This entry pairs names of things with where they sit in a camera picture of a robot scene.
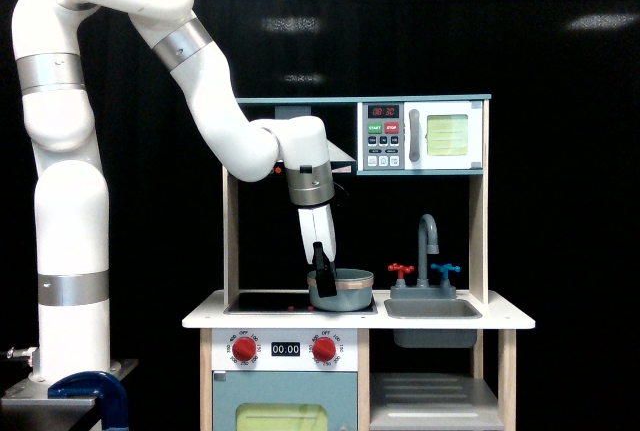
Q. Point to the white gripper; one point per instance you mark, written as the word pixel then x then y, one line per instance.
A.
pixel 318 237

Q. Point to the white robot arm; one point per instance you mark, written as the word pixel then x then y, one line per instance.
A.
pixel 71 196

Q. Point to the grey pot with wooden rim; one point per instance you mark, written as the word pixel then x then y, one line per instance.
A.
pixel 353 291

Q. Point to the black oven timer display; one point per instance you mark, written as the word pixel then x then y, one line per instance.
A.
pixel 285 349

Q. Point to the wooden toy kitchen frame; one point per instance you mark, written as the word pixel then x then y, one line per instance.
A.
pixel 376 218

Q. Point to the right red oven knob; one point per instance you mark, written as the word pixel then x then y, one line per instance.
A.
pixel 324 349

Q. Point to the blue clamp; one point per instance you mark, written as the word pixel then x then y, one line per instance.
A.
pixel 103 386

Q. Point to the grey lower shelf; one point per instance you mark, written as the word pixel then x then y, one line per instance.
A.
pixel 432 401

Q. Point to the left red oven knob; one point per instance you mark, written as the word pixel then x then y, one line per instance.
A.
pixel 244 349

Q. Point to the red oven knob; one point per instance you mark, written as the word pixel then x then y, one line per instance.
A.
pixel 244 349
pixel 324 349

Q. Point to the black stovetop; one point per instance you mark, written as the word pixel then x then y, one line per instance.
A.
pixel 254 302

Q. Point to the grey faucet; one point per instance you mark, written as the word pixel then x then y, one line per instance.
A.
pixel 427 245

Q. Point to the teal oven door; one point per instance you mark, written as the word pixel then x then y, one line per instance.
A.
pixel 285 400

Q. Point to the white toy microwave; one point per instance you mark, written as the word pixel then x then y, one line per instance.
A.
pixel 421 135

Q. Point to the red tap handle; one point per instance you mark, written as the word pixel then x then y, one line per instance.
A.
pixel 401 271

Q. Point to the blue tap handle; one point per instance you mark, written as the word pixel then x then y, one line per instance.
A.
pixel 444 271

